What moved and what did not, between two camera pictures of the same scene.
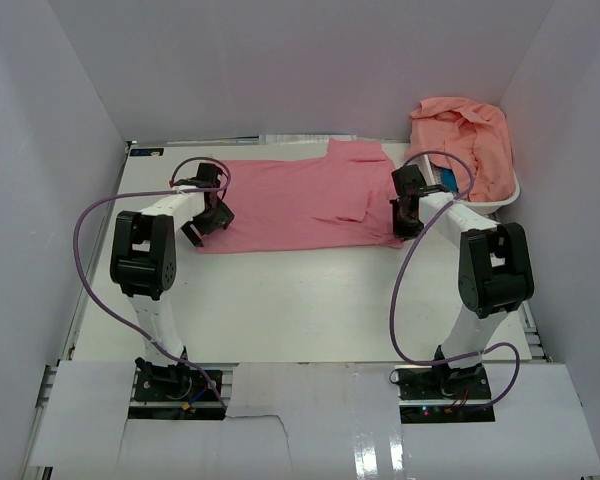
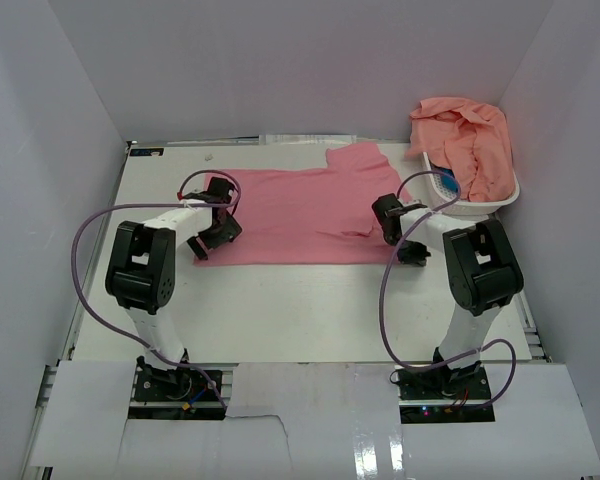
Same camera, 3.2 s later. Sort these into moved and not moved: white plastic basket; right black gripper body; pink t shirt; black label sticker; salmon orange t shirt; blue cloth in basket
Moved: pink t shirt; right black gripper body
Not moved: black label sticker; salmon orange t shirt; white plastic basket; blue cloth in basket
